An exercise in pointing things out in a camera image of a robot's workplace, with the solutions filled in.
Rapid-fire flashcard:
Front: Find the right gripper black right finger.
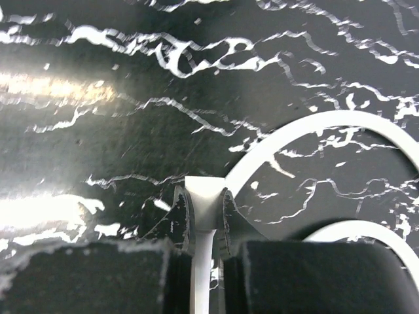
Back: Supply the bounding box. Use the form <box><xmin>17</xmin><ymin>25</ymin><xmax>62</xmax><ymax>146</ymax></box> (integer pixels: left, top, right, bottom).
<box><xmin>217</xmin><ymin>190</ymin><xmax>418</xmax><ymax>313</ymax></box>

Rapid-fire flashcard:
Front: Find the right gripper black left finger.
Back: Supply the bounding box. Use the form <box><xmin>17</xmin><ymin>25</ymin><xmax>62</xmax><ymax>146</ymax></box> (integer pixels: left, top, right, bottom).
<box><xmin>1</xmin><ymin>186</ymin><xmax>196</xmax><ymax>313</ymax></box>

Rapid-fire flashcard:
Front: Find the white shower hose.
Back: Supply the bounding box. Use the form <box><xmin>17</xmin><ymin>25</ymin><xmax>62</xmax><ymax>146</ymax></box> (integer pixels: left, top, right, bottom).
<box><xmin>183</xmin><ymin>110</ymin><xmax>419</xmax><ymax>314</ymax></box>

